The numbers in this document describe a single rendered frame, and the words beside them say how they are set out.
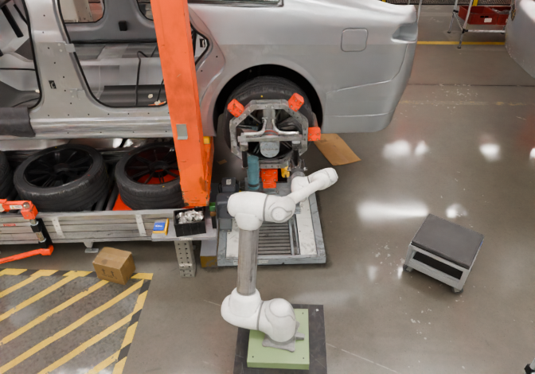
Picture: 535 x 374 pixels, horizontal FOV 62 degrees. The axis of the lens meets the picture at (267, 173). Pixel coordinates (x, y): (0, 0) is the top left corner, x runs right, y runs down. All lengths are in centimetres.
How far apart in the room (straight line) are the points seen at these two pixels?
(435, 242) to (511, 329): 71
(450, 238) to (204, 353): 180
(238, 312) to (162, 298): 98
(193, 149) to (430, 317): 190
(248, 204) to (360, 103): 144
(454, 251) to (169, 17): 228
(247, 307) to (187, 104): 118
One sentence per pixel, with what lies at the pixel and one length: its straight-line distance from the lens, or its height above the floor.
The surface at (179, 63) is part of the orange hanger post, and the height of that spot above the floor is 157.
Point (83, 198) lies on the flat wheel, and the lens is 363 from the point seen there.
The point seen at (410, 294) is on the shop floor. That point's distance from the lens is 336.
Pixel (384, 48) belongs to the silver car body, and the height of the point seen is 141.
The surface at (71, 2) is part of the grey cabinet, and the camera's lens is 741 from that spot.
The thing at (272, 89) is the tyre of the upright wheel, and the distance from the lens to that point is 305.
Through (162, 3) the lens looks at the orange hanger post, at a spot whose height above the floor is 188.
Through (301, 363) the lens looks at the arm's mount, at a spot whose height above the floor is 36.
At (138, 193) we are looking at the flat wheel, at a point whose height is 48.
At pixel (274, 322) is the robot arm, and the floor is 59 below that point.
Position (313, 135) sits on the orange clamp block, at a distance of 315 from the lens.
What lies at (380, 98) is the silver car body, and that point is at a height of 104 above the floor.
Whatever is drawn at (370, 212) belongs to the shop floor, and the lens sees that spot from 386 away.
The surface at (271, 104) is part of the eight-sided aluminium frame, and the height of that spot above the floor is 111.
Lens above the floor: 259
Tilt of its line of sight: 38 degrees down
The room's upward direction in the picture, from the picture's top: 1 degrees counter-clockwise
